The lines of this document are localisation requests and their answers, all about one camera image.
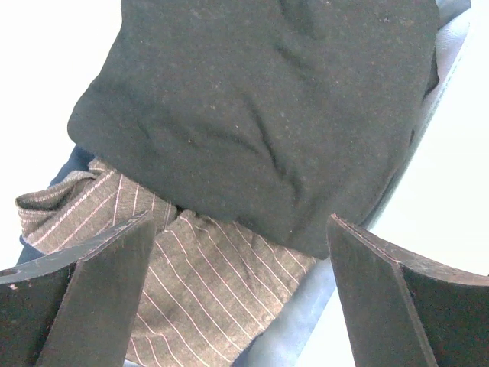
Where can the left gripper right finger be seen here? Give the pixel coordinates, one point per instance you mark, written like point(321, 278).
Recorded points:
point(403, 309)

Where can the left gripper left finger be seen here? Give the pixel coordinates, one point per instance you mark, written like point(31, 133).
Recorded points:
point(76, 307)

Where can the grey pinstriped shirt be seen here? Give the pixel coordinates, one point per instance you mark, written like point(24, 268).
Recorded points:
point(211, 287)

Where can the navy blue sweater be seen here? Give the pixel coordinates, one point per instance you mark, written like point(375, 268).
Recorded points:
point(78, 161)

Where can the black garment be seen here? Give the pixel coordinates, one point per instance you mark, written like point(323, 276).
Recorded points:
point(272, 114)

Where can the mint green open suitcase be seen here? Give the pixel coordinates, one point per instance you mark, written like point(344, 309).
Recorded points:
point(313, 312)

